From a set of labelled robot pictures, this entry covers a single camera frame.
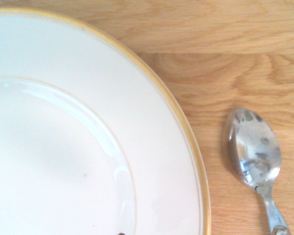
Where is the white plate with gold rim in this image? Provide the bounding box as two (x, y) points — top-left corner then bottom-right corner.
(0, 6), (212, 235)

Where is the silver metal spoon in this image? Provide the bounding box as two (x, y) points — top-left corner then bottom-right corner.
(222, 108), (292, 235)

